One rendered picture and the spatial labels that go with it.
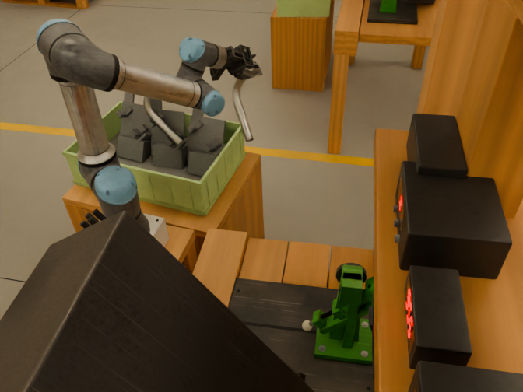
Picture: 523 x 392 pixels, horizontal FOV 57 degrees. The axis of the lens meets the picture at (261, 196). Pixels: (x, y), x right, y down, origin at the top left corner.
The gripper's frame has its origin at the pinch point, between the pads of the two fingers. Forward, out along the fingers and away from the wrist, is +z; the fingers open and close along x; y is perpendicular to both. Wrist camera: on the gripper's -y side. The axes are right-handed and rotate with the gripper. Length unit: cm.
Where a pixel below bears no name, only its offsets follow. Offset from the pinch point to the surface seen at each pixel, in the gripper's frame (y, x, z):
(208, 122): -29.5, -8.6, 4.7
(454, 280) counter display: 73, -75, -80
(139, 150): -59, -11, -8
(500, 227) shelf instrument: 78, -70, -73
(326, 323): 23, -87, -32
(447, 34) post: 73, -31, -36
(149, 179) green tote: -45, -27, -19
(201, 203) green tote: -31, -41, -9
